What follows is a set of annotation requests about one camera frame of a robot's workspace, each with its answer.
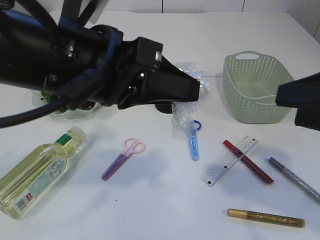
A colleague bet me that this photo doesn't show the blue scissors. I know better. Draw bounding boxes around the blue scissors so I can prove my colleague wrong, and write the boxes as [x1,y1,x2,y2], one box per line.
[186,120,202,161]

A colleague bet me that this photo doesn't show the silver glitter pen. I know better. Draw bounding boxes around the silver glitter pen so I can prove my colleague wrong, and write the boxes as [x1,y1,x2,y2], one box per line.
[268,157,320,204]

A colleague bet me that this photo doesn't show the red glitter pen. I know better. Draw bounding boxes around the red glitter pen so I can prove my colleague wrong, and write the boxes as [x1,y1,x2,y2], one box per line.
[223,140,274,185]

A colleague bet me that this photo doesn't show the purple grape bunch with leaf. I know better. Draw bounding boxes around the purple grape bunch with leaf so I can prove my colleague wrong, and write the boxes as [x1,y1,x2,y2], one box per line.
[40,92,95,113]

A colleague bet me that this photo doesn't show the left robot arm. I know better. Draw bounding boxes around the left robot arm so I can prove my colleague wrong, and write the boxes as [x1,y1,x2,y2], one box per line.
[0,0,200,128]

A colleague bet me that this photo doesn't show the pink purple scissors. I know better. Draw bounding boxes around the pink purple scissors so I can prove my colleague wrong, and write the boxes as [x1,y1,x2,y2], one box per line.
[101,137,146,181]

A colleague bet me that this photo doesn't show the yellow oil bottle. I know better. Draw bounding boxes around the yellow oil bottle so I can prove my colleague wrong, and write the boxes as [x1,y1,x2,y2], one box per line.
[0,126,86,219]

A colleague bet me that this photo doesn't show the black mesh pen holder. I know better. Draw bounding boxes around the black mesh pen holder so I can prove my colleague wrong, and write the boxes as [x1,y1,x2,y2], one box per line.
[154,104,173,114]

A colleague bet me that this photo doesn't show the translucent green wavy plate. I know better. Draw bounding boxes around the translucent green wavy plate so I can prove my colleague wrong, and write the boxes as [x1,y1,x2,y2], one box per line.
[31,90,101,119]

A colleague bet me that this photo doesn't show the gold glitter pen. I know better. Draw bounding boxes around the gold glitter pen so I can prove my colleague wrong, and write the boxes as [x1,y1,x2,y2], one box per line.
[227,208,306,228]

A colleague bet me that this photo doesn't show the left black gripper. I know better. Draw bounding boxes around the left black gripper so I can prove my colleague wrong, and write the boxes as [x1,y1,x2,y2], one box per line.
[101,37,200,110]

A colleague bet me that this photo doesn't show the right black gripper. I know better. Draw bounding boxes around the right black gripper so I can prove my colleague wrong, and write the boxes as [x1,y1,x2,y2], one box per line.
[275,73,320,131]

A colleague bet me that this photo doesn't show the clear plastic sheet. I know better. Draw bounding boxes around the clear plastic sheet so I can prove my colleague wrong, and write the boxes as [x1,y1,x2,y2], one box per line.
[171,62,211,139]

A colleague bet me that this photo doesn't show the green woven plastic basket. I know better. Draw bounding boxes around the green woven plastic basket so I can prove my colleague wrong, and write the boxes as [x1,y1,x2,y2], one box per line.
[223,51,294,124]

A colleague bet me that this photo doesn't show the clear plastic ruler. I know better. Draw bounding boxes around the clear plastic ruler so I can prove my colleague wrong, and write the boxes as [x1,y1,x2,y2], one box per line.
[201,135,259,187]

